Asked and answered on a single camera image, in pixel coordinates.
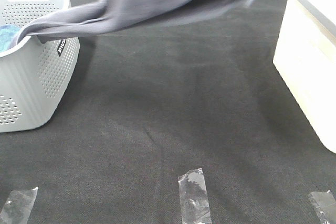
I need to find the grey towel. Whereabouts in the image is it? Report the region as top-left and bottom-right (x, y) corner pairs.
(8, 0), (254, 48)

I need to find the white plastic storage box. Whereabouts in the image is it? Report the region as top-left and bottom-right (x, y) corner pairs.
(273, 0), (335, 152)

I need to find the centre clear tape strip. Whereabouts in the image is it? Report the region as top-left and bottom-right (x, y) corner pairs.
(178, 168), (212, 223)

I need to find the black table cloth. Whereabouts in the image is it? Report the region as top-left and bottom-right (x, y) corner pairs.
(1, 0), (335, 223)

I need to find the clear tape strip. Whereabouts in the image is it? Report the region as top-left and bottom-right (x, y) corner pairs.
(1, 187), (39, 224)
(178, 168), (212, 223)
(308, 190), (336, 224)

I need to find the blue towel in basket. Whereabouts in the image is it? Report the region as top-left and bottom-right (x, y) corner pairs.
(0, 24), (22, 52)

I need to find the grey perforated laundry basket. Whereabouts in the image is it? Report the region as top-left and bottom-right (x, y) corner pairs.
(1, 0), (80, 133)

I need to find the left clear tape strip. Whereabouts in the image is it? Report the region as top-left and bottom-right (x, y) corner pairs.
(1, 187), (39, 224)

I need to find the right clear tape strip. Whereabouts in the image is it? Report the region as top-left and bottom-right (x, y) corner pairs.
(308, 190), (336, 224)

